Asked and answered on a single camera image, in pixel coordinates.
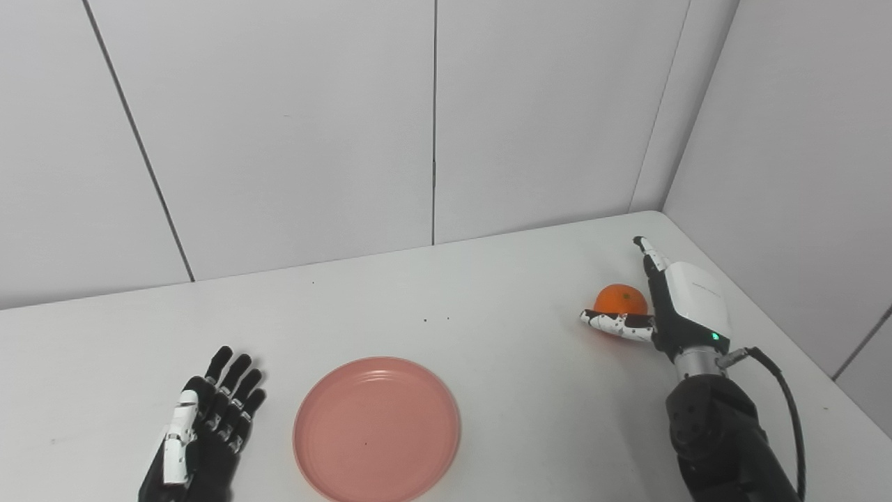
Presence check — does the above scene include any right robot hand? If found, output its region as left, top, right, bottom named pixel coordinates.
left=579, top=236, right=732, bottom=364

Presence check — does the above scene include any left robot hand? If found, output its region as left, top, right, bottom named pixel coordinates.
left=137, top=346, right=268, bottom=502

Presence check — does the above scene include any orange fruit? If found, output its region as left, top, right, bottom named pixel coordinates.
left=593, top=283, right=649, bottom=317

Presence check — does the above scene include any pink plate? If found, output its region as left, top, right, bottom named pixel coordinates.
left=293, top=356, right=461, bottom=502

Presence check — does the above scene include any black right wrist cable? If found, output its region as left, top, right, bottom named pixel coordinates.
left=718, top=347, right=807, bottom=502

